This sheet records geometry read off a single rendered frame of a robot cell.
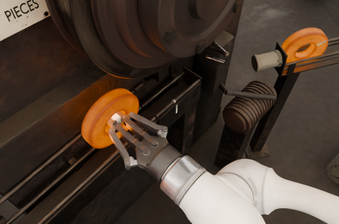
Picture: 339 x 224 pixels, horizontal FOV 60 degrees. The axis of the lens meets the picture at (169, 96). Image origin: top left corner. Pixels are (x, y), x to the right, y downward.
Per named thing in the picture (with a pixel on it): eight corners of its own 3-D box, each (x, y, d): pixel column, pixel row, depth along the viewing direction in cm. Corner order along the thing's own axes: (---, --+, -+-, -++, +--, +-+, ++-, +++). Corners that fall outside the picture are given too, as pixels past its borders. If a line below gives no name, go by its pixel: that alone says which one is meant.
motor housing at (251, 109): (207, 166, 150) (222, 102, 109) (232, 139, 161) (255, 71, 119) (228, 183, 145) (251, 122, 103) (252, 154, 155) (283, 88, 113)
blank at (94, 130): (71, 120, 62) (81, 129, 60) (124, 75, 68) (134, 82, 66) (91, 150, 75) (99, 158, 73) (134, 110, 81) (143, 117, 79)
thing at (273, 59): (250, 63, 107) (252, 51, 103) (273, 58, 108) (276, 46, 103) (256, 75, 104) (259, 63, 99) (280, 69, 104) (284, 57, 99)
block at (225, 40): (189, 82, 112) (194, 32, 93) (203, 71, 115) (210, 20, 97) (212, 98, 107) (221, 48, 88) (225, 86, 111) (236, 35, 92)
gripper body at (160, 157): (158, 190, 63) (128, 162, 66) (184, 163, 67) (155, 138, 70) (158, 177, 57) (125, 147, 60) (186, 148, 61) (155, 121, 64)
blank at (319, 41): (286, 66, 112) (289, 73, 109) (273, 43, 101) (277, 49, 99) (327, 46, 106) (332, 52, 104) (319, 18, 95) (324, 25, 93)
